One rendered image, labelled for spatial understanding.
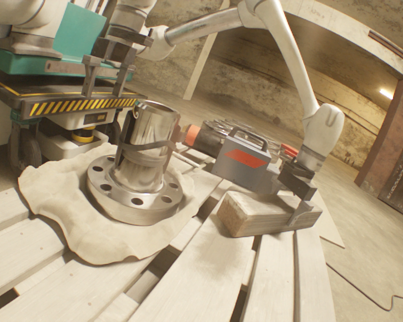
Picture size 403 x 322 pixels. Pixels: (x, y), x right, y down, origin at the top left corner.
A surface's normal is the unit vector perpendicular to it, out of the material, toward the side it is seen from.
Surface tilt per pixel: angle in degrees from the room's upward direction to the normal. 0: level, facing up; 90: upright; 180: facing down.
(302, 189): 90
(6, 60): 90
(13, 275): 0
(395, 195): 90
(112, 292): 0
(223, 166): 90
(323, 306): 0
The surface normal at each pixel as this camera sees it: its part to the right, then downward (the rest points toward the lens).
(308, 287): 0.37, -0.87
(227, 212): -0.83, -0.15
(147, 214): 0.46, 0.48
